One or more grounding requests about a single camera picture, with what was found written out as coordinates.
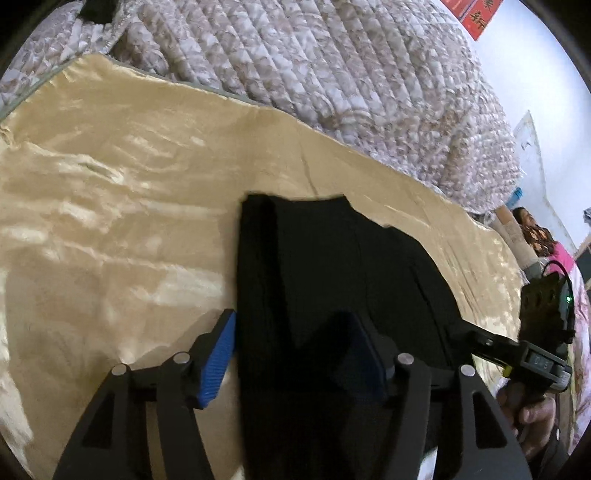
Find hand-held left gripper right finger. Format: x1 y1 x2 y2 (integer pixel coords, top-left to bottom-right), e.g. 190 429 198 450
342 313 534 480

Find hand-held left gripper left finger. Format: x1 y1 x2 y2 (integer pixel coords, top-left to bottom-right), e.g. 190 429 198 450
52 308 239 480

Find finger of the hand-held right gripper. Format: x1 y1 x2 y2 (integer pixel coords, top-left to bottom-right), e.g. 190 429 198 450
444 322 523 366

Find black pants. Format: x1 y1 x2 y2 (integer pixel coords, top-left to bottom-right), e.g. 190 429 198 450
235 193 477 480

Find person's right forearm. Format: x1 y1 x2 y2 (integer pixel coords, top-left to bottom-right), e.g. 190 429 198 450
529 436 573 480

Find person's right hand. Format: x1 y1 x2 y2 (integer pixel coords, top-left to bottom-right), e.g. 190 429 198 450
496 387 560 462

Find gold satin blanket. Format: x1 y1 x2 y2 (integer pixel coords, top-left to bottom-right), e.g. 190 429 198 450
0 53 532 480

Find floral quilted blanket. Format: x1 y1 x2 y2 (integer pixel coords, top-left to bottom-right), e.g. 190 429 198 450
0 0 526 219

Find dark cloth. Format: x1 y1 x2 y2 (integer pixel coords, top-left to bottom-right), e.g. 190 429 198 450
78 0 119 24

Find red wall poster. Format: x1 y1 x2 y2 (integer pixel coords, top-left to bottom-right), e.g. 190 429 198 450
438 0 502 41

